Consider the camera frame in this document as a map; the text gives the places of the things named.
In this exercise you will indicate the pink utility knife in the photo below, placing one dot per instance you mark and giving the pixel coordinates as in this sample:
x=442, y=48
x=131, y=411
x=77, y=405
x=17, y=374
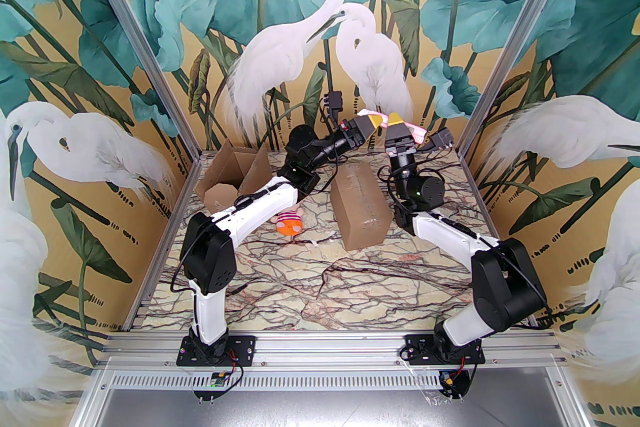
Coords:
x=419, y=130

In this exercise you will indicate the brown cardboard express box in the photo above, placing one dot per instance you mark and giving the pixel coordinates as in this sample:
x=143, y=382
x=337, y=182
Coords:
x=220, y=197
x=360, y=215

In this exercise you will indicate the plush pig toy striped shirt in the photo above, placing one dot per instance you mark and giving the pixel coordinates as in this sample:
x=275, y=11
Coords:
x=289, y=226

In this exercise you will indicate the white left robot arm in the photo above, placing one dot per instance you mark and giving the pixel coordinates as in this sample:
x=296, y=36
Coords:
x=250, y=209

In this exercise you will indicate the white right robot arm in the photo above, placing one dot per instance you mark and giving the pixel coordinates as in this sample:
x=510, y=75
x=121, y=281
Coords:
x=450, y=232

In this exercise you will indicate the clear tape scrap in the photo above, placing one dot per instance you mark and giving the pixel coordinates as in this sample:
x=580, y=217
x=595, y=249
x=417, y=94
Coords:
x=315, y=243

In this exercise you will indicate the perforated metal strip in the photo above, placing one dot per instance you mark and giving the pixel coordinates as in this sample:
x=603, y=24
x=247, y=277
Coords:
x=325, y=380

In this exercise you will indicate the grey metal panel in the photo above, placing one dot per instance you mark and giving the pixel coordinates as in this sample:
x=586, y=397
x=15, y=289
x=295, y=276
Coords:
x=325, y=410

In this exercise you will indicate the small green circuit board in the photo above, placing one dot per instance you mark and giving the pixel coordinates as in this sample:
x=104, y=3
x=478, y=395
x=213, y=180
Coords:
x=218, y=380

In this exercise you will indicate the aluminium table side rail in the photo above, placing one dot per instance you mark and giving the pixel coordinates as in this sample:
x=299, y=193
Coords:
x=137, y=315
x=479, y=197

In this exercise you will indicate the aluminium frame post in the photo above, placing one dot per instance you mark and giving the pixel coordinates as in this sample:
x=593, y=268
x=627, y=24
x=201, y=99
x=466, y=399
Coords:
x=145, y=49
x=508, y=49

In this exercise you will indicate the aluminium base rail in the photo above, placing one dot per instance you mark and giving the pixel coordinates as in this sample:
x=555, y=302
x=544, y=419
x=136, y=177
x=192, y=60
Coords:
x=325, y=347

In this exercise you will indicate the black bracket with yellow connector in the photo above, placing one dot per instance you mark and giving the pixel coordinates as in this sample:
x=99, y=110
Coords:
x=452, y=382

